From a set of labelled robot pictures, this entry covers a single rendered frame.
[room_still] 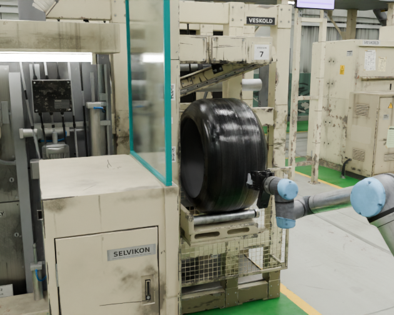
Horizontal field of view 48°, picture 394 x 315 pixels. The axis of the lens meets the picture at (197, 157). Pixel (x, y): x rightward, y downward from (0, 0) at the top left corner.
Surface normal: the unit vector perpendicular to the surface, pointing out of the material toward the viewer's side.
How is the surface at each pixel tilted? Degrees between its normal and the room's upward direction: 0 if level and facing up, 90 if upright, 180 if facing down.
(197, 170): 61
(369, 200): 84
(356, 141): 90
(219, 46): 90
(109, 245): 90
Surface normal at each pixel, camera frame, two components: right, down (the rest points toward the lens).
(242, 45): 0.34, 0.19
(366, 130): -0.91, 0.08
